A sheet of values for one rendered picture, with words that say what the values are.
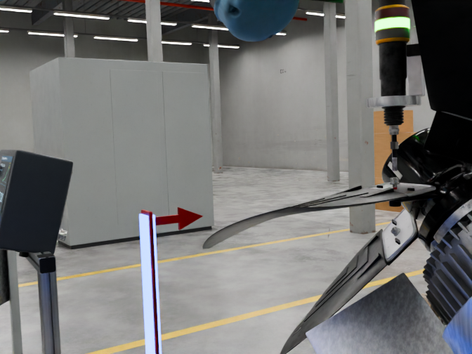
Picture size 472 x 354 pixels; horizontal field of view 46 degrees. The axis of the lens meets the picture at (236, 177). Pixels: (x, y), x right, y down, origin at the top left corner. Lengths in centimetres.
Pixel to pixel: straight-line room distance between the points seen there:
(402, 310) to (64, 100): 620
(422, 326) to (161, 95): 662
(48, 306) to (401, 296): 66
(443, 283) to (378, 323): 9
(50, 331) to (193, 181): 634
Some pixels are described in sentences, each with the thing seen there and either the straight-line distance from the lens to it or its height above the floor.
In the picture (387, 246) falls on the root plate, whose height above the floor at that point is 109.
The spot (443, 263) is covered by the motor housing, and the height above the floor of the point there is 111.
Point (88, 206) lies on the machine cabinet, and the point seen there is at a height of 49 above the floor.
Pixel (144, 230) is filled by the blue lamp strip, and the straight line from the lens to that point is 57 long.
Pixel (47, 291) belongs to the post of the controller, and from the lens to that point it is 110.
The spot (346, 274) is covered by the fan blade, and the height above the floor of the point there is 104.
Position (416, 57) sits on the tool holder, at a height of 135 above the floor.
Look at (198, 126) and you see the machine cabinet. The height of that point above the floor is 142.
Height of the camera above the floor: 126
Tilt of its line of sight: 4 degrees down
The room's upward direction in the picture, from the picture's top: 2 degrees counter-clockwise
